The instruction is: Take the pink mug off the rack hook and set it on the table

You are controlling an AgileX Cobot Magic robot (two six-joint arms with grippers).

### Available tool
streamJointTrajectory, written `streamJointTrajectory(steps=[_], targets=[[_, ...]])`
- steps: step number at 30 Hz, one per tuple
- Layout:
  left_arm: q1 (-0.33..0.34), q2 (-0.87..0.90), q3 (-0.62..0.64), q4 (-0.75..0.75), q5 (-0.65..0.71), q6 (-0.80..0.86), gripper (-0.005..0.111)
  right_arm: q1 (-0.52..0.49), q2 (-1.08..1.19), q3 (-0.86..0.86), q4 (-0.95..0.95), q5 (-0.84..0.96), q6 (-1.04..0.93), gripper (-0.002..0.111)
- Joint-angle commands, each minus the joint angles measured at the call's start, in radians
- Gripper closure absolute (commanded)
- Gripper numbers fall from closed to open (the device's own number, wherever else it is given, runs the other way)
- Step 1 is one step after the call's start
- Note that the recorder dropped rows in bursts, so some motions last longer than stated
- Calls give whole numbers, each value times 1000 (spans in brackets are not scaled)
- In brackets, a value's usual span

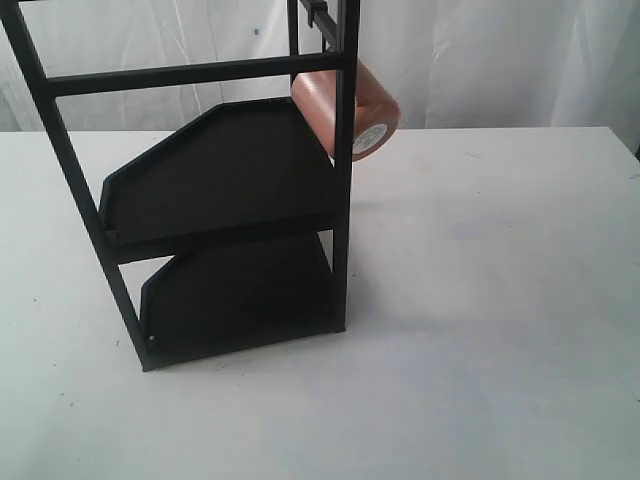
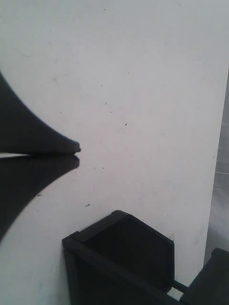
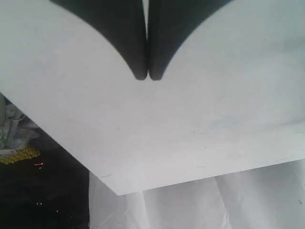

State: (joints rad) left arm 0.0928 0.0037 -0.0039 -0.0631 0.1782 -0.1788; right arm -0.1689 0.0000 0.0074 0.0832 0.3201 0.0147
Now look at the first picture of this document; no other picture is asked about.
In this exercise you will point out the black metal shelf rack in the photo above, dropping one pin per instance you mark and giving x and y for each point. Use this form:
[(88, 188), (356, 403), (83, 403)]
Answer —
[(233, 232)]

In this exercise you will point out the white backdrop curtain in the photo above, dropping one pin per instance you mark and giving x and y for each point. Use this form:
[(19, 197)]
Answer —
[(449, 64)]

